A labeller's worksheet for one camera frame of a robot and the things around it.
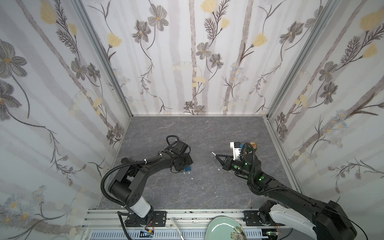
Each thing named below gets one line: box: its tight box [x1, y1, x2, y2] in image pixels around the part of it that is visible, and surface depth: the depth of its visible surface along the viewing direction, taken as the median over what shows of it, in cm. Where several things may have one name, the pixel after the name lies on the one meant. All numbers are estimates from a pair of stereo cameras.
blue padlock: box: [184, 165, 192, 172], surface depth 92 cm
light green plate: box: [205, 215, 240, 240], surface depth 72 cm
